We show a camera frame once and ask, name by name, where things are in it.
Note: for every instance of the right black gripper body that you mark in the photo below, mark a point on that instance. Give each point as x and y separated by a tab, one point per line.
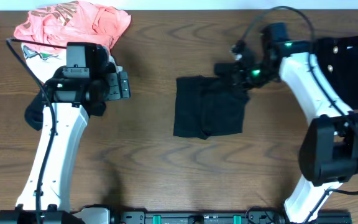
254	74

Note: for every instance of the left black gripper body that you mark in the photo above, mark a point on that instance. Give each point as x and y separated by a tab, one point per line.
122	84

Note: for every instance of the black t-shirt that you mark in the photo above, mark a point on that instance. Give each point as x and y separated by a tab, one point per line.
206	107

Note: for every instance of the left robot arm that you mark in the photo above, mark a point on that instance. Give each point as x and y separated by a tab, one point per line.
76	91

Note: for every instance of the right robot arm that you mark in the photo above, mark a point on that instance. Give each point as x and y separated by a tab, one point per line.
328	156

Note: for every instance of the white printed shirt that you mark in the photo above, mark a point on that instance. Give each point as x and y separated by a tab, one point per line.
43	65

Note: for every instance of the pink crumpled shirt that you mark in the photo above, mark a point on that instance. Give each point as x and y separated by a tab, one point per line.
76	21

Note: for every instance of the black garment under pile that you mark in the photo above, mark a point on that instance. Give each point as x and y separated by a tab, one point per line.
34	112

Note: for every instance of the black cardigan with gold buttons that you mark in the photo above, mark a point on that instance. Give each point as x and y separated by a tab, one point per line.
338	60

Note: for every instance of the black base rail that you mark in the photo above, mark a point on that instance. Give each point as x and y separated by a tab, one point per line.
253	215

